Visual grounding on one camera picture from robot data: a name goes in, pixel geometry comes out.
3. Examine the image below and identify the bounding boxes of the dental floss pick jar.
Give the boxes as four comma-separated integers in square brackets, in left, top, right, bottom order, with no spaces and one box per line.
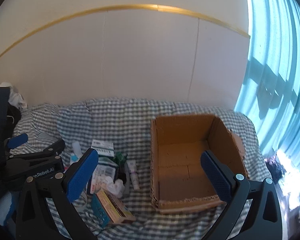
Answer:
[70,141,83,165]

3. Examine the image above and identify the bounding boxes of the white green medicine box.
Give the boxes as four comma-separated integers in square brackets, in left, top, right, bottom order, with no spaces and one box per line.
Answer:
[91,139,115,158]

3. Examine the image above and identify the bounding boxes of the green snack packet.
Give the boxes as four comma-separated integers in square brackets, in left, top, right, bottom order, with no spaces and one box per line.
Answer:
[114,152,127,167]

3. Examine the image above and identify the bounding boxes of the white rabbit figurine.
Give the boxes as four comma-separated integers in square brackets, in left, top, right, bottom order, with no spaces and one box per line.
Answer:
[101,176,125,198]

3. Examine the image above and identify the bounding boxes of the orange teal carton box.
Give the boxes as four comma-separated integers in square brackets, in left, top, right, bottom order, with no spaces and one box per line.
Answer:
[91,189,136,228]

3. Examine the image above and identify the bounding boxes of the white purple cream tube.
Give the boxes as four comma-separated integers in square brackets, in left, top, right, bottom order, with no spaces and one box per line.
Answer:
[127,160,140,190]

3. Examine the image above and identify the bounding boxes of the black clothes pile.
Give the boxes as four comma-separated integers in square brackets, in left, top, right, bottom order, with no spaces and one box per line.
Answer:
[6,103,21,134]

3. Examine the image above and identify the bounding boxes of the white clothes pile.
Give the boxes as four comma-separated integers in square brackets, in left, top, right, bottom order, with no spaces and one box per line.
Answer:
[0,82,28,111]

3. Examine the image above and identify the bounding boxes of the dark items on floor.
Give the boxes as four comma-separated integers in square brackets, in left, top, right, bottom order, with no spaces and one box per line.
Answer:
[264,155,286,184]

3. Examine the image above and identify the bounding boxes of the black phone-like card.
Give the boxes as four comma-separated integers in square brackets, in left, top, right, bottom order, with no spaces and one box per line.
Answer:
[87,157,119,194]

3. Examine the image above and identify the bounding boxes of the grey checkered cloth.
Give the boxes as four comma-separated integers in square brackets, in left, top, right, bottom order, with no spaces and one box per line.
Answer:
[12,98,270,239]

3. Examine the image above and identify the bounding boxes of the cardboard box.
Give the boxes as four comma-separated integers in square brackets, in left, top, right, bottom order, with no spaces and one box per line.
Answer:
[151,114,248,214]

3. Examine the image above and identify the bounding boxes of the blue striped curtain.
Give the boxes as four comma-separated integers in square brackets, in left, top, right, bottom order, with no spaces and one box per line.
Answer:
[235,0,300,171]

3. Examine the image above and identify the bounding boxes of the gold wall trim strip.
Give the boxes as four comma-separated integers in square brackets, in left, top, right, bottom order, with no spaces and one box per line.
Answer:
[0,4,250,58]

